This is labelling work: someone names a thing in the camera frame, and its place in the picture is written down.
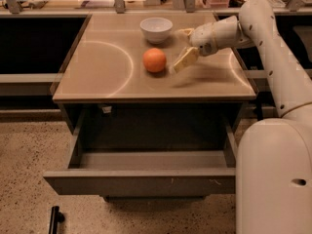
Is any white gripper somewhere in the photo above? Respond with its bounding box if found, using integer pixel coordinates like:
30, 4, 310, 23
173, 23, 217, 73

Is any orange fruit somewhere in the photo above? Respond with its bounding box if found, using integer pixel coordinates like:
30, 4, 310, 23
142, 48, 167, 73

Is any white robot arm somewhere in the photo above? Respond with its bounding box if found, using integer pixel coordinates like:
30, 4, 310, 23
170, 0, 312, 234

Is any grey cabinet with beige top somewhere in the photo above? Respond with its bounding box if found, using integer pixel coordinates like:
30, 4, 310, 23
49, 11, 259, 138

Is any open grey top drawer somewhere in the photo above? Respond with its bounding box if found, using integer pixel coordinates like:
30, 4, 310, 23
44, 107, 236, 200

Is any white ceramic bowl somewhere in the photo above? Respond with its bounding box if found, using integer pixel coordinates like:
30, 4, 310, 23
140, 18, 173, 44

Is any black chair leg left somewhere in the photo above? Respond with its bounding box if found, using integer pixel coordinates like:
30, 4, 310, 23
48, 206, 65, 234

